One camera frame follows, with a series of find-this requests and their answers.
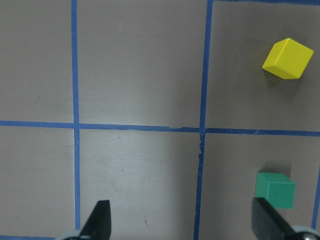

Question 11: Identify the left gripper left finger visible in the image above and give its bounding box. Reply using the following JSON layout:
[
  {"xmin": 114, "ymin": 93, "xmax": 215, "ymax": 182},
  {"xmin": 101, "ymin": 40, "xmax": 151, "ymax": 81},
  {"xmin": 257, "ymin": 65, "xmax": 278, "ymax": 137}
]
[{"xmin": 78, "ymin": 200, "xmax": 112, "ymax": 240}]

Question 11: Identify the green wooden block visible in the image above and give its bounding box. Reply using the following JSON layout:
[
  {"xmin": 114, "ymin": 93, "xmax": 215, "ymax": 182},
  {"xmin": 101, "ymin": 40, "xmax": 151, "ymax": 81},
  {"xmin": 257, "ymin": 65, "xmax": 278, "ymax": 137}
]
[{"xmin": 255, "ymin": 172, "xmax": 296, "ymax": 209}]

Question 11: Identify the yellow wooden block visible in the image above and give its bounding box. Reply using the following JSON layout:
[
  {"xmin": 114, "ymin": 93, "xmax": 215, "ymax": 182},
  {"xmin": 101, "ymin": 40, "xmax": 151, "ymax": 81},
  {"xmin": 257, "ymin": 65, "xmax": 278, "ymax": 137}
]
[{"xmin": 262, "ymin": 38, "xmax": 314, "ymax": 80}]

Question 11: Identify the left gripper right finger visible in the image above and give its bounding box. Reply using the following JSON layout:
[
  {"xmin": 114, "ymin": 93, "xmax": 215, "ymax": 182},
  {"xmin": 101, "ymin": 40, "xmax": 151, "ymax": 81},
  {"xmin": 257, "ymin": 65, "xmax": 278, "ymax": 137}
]
[{"xmin": 251, "ymin": 197, "xmax": 297, "ymax": 240}]

